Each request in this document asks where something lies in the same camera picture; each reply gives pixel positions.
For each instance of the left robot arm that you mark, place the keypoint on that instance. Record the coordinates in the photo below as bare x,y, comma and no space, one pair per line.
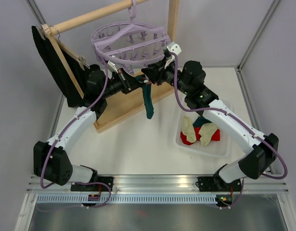
51,160

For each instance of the wooden rack base tray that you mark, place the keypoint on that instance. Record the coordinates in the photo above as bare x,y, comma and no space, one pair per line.
122,106

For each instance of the wooden rack left post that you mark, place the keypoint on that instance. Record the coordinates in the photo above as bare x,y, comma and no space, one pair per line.
49,35

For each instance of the white plastic basket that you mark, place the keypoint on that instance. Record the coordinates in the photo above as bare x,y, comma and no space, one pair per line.
218,149

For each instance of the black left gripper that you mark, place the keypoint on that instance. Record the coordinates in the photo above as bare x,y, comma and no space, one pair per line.
128,82

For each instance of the wooden rack top rod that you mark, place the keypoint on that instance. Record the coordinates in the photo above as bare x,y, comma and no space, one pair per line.
89,17

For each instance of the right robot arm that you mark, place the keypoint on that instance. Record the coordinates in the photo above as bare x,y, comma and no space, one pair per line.
260,149

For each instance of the aluminium mounting rail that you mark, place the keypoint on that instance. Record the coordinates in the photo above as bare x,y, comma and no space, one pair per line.
171,184

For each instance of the wooden rack post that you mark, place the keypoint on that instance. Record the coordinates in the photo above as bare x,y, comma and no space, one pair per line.
172,18
49,35

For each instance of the cream sock left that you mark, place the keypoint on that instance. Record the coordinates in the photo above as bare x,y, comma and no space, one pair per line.
188,129

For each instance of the red sock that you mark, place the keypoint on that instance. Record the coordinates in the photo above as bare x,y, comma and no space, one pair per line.
215,136

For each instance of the wooden rack right post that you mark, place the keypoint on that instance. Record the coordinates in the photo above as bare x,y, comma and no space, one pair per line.
172,18

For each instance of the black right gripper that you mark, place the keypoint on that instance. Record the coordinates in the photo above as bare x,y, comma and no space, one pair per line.
157,73

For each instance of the white slotted cable duct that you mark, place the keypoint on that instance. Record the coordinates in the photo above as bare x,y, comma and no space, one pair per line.
129,198

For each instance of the black shorts on hanger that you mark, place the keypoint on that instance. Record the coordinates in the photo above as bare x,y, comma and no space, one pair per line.
58,72

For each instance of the cream sock right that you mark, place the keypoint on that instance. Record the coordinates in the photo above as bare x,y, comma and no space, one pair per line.
206,132

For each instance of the green christmas sock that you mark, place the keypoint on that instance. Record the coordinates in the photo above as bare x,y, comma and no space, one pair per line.
146,86

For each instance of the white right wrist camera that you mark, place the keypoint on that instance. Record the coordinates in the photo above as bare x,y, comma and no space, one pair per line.
170,52

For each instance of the purple round clip hanger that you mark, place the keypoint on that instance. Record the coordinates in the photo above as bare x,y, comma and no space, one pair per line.
130,44

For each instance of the cream sock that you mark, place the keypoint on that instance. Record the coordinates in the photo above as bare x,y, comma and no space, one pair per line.
206,132
188,129

